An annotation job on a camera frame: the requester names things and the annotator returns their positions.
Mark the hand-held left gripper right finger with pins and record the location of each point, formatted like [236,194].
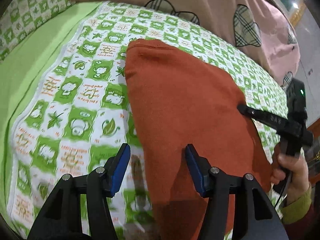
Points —
[193,170]

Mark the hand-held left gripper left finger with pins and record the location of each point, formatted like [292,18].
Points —
[120,170]

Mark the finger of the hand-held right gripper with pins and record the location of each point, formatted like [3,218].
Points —
[260,117]

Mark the orange knitted sweater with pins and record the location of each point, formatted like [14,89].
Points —
[175,105]

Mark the person's right forearm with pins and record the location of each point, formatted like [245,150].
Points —
[297,210]

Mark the person's right hand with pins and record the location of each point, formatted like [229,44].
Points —
[298,175]

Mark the green checkered bed sheet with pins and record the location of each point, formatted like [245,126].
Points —
[75,92]

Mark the pink duvet with plaid hearts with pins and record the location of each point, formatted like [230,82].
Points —
[200,0]

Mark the plain light green sheet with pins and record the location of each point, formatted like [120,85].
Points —
[30,67]

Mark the green checkered pillow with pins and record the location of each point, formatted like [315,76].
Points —
[32,5]

